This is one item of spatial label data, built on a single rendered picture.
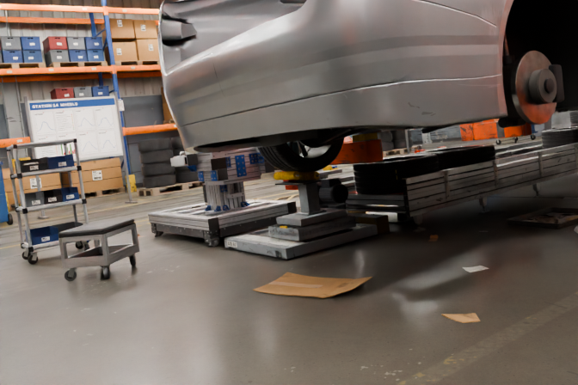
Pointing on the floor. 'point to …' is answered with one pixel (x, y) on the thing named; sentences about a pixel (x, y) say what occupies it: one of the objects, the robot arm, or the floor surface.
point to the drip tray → (568, 216)
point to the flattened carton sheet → (310, 285)
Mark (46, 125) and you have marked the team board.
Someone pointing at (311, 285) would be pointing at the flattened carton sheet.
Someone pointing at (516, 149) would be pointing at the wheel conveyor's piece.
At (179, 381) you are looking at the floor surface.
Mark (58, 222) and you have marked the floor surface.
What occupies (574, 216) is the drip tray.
